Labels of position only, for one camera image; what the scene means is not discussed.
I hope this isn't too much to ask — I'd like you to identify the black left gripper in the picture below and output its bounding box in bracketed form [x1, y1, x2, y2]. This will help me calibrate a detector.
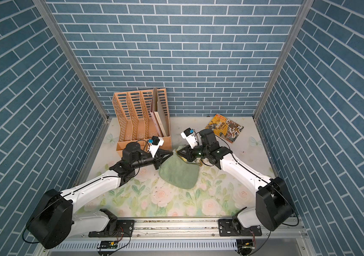
[130, 149, 172, 171]

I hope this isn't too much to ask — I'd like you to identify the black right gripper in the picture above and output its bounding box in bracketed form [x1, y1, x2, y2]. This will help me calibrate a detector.
[178, 144, 210, 162]

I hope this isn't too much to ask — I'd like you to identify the green fabric bag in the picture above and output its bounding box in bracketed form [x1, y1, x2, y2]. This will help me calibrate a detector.
[158, 145, 202, 189]

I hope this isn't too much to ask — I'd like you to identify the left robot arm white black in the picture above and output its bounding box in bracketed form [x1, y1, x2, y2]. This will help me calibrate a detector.
[25, 142, 173, 249]

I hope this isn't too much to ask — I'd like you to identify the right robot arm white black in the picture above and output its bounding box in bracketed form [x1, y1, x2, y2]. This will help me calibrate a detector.
[177, 128, 296, 233]

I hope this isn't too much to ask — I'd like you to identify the orange illustrated comic book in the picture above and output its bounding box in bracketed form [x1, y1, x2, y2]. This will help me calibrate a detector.
[205, 114, 244, 143]

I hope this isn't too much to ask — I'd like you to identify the floral table mat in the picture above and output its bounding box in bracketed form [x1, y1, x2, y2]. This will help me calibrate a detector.
[76, 117, 276, 218]

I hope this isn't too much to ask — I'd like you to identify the green circuit board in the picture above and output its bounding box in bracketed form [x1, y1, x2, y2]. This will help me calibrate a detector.
[97, 241, 118, 250]

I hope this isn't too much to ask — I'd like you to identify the small connector module right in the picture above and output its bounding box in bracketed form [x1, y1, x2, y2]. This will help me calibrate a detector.
[236, 239, 255, 256]

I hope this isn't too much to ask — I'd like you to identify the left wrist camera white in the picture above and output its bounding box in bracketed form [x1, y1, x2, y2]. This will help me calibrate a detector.
[148, 136, 164, 157]

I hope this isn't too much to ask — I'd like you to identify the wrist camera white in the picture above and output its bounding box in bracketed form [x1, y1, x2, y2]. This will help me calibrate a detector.
[148, 136, 164, 157]
[180, 128, 199, 149]

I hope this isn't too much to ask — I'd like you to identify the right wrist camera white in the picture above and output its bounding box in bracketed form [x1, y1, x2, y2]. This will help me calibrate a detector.
[180, 128, 199, 149]

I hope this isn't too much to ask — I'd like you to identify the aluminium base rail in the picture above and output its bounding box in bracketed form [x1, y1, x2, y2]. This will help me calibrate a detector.
[40, 217, 306, 241]

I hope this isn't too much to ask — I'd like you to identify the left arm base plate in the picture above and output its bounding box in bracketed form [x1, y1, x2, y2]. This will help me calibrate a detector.
[89, 209, 135, 240]

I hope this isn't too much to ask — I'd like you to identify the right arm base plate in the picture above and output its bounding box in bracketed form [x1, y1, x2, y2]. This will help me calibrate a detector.
[218, 208, 262, 237]

